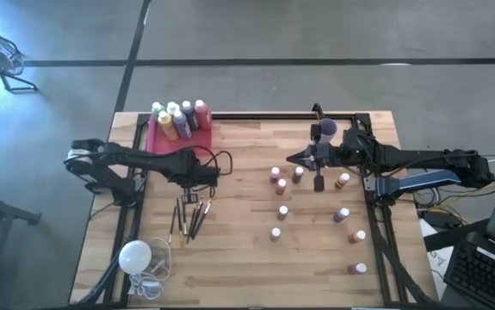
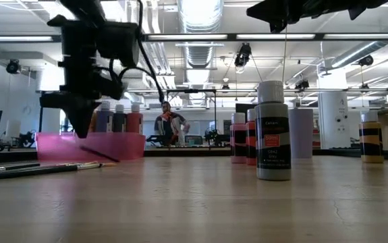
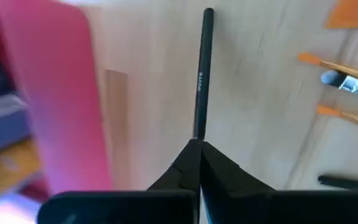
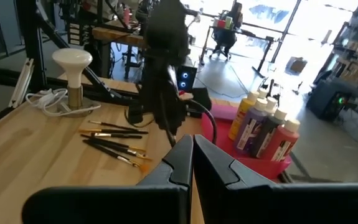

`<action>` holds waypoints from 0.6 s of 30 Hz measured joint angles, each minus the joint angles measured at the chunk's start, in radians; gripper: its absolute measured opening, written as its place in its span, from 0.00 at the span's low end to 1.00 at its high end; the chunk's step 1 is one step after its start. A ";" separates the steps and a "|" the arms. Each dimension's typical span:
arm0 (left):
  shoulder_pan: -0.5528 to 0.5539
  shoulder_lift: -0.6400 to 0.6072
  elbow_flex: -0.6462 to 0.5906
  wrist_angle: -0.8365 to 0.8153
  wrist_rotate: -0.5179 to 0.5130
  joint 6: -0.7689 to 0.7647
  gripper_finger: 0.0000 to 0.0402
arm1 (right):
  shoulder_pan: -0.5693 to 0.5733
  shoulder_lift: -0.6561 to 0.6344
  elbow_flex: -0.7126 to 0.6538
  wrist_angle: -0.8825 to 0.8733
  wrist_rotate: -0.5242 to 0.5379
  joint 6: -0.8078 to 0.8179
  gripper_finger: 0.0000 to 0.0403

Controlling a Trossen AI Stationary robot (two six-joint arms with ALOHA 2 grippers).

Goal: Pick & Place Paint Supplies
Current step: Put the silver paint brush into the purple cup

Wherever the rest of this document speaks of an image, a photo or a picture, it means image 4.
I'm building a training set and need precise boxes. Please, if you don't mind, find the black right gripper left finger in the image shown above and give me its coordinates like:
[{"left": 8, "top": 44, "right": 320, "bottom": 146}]
[{"left": 21, "top": 135, "right": 195, "bottom": 224}]

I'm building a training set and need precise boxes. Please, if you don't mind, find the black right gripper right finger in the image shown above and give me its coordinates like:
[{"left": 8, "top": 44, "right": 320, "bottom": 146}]
[{"left": 194, "top": 134, "right": 358, "bottom": 224}]

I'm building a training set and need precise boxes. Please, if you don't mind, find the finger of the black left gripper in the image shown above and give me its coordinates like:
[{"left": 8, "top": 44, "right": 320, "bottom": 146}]
[
  {"left": 149, "top": 91, "right": 167, "bottom": 131},
  {"left": 163, "top": 91, "right": 186, "bottom": 133}
]

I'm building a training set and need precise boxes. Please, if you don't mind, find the large yellow paint bottle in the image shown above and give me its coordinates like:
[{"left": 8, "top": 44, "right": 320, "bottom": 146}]
[{"left": 227, "top": 90, "right": 260, "bottom": 141}]

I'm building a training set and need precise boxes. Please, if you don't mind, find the large red paint bottle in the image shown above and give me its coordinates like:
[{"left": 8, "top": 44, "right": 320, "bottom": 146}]
[{"left": 261, "top": 118, "right": 301, "bottom": 162}]

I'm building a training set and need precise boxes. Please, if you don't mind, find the large black paint bottle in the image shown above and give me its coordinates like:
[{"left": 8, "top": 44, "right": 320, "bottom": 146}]
[{"left": 249, "top": 108, "right": 288, "bottom": 159}]

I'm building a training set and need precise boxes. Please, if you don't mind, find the large purple paint bottle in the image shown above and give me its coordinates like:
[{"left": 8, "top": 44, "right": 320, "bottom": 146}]
[{"left": 233, "top": 98, "right": 268, "bottom": 153}]

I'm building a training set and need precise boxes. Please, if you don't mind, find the thin black paint brush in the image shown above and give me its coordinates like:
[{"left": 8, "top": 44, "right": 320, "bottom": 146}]
[
  {"left": 87, "top": 119, "right": 138, "bottom": 131},
  {"left": 80, "top": 134, "right": 148, "bottom": 153}
]

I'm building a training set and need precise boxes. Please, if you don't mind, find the black tower with blue rings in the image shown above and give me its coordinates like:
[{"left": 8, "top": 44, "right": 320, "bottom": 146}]
[{"left": 176, "top": 64, "right": 199, "bottom": 93}]

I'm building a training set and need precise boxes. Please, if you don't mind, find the pink plastic bin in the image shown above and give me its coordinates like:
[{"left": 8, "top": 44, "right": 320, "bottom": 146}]
[{"left": 200, "top": 103, "right": 293, "bottom": 181}]

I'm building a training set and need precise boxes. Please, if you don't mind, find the black brush with yellow end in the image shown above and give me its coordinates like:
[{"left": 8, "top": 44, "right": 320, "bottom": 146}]
[{"left": 78, "top": 128, "right": 149, "bottom": 135}]

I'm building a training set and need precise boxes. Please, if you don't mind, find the short thin black brush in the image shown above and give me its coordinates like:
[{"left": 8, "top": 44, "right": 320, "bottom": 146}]
[{"left": 82, "top": 139, "right": 154, "bottom": 162}]

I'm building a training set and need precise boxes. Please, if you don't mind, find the wooden workbench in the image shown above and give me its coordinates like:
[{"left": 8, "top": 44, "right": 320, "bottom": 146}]
[{"left": 91, "top": 18, "right": 150, "bottom": 80}]

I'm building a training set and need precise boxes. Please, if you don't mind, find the person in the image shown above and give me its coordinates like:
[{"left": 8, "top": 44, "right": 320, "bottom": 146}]
[{"left": 211, "top": 1, "right": 245, "bottom": 60}]

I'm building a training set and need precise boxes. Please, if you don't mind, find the white bulb table lamp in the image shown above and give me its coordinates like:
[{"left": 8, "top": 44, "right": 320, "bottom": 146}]
[{"left": 51, "top": 47, "right": 94, "bottom": 118}]

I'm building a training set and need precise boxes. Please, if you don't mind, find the black office desk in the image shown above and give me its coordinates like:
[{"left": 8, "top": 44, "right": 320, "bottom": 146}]
[{"left": 199, "top": 24, "right": 275, "bottom": 75}]

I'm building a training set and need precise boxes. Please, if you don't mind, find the black desktop computer tower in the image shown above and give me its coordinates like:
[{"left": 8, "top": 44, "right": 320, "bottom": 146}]
[{"left": 305, "top": 77, "right": 356, "bottom": 123}]

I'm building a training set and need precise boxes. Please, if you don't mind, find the cardboard box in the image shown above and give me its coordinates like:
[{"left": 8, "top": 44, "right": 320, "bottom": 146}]
[{"left": 285, "top": 56, "right": 308, "bottom": 75}]

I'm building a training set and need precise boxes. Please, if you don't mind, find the white plastic strip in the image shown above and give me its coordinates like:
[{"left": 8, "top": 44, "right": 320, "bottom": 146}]
[{"left": 8, "top": 58, "right": 35, "bottom": 109}]

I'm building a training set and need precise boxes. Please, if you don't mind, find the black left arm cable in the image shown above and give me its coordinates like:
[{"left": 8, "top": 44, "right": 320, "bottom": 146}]
[{"left": 186, "top": 98, "right": 219, "bottom": 146}]

